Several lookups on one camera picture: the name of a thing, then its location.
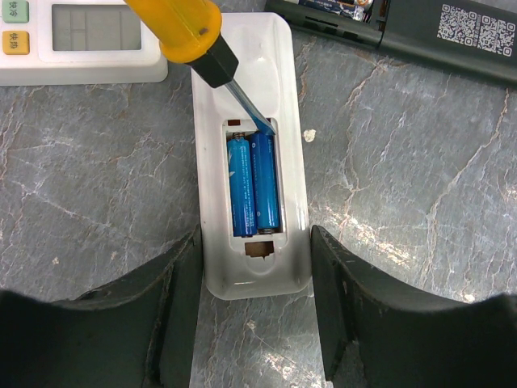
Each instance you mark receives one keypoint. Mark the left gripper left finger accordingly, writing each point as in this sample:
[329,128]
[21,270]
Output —
[136,331]

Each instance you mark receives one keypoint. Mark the orange handled screwdriver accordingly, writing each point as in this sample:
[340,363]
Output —
[189,32]

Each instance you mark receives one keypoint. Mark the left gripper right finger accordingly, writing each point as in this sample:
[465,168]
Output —
[377,331]

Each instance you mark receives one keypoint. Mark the battery in black remote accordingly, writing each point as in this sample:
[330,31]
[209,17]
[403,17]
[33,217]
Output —
[353,9]

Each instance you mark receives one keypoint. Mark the blue battery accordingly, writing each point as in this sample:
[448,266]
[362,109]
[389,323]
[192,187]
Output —
[265,185]
[241,186]

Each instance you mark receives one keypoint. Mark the white remote with back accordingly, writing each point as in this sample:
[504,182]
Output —
[263,264]

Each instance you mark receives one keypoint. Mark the white air conditioner remote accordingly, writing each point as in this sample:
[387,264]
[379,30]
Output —
[76,43]

